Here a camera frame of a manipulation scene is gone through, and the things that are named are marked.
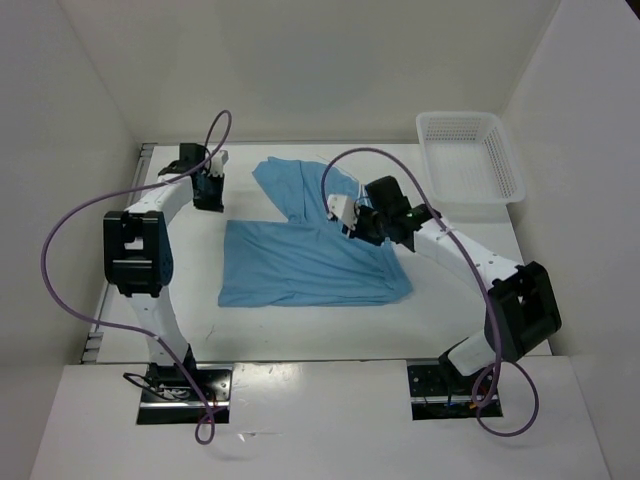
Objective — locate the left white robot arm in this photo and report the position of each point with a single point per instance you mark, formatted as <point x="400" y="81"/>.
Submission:
<point x="138" y="259"/>

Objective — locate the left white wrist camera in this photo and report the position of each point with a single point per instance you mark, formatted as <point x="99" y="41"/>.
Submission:
<point x="217" y="164"/>

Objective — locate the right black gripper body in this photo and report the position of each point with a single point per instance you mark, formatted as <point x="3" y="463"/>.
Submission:
<point x="370" y="225"/>

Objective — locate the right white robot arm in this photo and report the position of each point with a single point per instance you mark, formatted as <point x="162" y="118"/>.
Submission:
<point x="521" y="311"/>

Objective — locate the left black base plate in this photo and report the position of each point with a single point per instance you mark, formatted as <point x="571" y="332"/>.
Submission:
<point x="164" y="402"/>

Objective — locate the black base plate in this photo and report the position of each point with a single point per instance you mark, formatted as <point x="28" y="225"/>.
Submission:
<point x="436" y="396"/>
<point x="164" y="402"/>

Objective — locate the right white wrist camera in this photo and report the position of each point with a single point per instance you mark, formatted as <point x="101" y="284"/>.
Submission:
<point x="343" y="209"/>

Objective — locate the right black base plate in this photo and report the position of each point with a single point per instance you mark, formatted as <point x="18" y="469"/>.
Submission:
<point x="436" y="396"/>

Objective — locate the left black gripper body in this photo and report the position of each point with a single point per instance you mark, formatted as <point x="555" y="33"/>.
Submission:
<point x="210" y="198"/>

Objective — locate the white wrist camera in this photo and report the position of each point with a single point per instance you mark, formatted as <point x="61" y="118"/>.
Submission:
<point x="343" y="209"/>
<point x="217" y="164"/>

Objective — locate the blue mesh shorts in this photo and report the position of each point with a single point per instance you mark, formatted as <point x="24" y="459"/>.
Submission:
<point x="305" y="261"/>

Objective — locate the white plastic basket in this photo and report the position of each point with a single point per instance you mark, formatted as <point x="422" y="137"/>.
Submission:
<point x="469" y="159"/>

